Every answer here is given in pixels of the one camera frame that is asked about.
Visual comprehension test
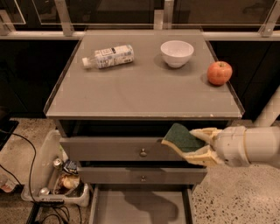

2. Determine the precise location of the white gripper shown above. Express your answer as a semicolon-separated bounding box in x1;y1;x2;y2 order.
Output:
183;126;250;167

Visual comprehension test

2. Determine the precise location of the green yellow sponge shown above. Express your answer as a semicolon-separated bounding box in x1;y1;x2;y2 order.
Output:
161;123;205;156

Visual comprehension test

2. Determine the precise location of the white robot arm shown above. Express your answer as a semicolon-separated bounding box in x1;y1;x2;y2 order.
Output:
183;126;280;168

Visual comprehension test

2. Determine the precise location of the grey drawer cabinet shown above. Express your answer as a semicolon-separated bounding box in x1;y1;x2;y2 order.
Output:
43;28;245;224

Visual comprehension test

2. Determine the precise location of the bottom grey open drawer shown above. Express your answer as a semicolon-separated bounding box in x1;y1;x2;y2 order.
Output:
88;185;197;224

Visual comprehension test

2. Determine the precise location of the middle grey drawer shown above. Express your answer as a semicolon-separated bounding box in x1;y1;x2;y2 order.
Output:
78;167;207;185

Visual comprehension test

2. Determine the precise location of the top grey drawer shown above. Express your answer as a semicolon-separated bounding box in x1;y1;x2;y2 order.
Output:
59;136;183;161

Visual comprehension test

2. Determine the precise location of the red apple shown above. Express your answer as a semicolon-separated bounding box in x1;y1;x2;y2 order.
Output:
206;61;233;86

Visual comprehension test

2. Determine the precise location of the white ceramic bowl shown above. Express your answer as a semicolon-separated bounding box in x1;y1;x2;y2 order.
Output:
160;40;194;68

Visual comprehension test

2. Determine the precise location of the metal window railing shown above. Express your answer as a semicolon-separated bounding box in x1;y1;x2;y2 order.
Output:
0;0;280;41

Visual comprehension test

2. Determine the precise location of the clear plastic water bottle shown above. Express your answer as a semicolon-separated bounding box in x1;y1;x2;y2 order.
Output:
81;45;134;69

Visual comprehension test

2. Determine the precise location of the blue patterned snack bag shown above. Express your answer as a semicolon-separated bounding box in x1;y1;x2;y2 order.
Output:
63;159;78;175

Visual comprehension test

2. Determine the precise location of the crumpled snack wrapper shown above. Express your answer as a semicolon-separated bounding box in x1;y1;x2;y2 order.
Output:
55;175;80;194

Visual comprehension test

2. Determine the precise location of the silver can upper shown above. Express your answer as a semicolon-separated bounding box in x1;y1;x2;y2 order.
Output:
52;157;63;169

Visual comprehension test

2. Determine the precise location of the silver can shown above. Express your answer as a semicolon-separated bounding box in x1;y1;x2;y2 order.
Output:
52;157;63;169
39;187;50;195

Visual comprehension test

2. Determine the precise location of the clear plastic bin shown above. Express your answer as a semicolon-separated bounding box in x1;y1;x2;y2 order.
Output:
21;130;89;207

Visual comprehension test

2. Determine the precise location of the silver can lower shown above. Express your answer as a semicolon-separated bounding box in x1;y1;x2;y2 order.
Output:
39;187;50;195

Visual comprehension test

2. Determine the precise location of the small bottle on floor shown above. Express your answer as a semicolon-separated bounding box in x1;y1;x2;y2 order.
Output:
0;174;16;193

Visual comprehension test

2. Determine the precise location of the black cable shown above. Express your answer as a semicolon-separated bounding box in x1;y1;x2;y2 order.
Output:
0;129;83;224

